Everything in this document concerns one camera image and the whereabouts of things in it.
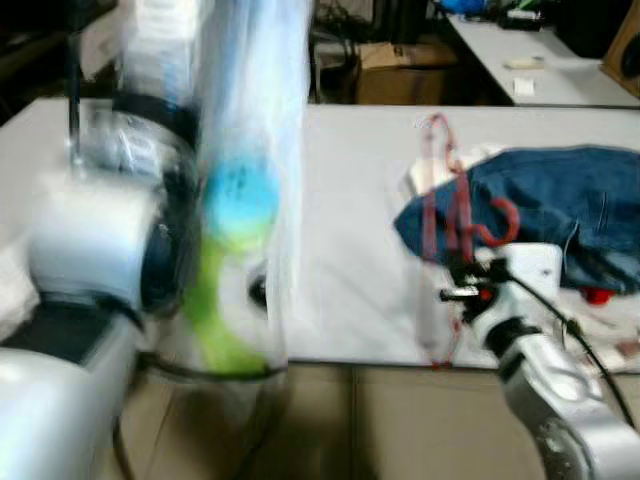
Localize red plastic hanger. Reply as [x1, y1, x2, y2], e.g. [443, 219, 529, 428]
[413, 112, 523, 369]

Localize blue denim jeans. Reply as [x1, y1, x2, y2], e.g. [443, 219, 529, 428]
[393, 146, 640, 298]

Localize white table black legs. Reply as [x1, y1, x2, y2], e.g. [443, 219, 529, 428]
[445, 14, 640, 108]
[0, 97, 640, 369]

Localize brown cardboard box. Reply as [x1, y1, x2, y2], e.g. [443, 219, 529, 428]
[352, 40, 453, 106]

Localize small flat white item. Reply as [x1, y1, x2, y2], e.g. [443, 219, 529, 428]
[503, 57, 548, 72]

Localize blue object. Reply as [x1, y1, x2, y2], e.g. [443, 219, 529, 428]
[440, 0, 493, 15]

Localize wooden speaker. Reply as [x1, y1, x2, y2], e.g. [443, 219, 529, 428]
[598, 0, 640, 99]

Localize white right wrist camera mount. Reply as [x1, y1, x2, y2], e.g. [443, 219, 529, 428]
[470, 242, 564, 349]

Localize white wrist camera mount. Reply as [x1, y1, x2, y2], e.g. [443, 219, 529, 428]
[122, 0, 216, 101]
[470, 242, 564, 349]

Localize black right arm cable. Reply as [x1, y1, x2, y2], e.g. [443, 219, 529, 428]
[505, 272, 640, 433]

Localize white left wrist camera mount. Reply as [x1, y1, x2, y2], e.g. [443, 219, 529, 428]
[122, 0, 216, 101]

